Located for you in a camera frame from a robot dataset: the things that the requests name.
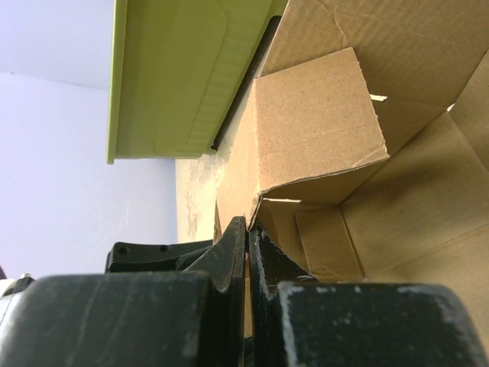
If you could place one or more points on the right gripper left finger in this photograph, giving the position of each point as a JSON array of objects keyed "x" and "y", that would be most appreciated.
[{"x": 191, "y": 315}]

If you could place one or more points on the olive green plastic basket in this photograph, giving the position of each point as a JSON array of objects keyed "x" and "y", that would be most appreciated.
[{"x": 177, "y": 67}]

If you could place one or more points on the brown cardboard box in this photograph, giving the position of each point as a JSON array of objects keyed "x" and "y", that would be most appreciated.
[{"x": 363, "y": 147}]

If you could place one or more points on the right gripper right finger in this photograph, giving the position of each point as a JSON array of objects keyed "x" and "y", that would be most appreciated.
[{"x": 300, "y": 321}]

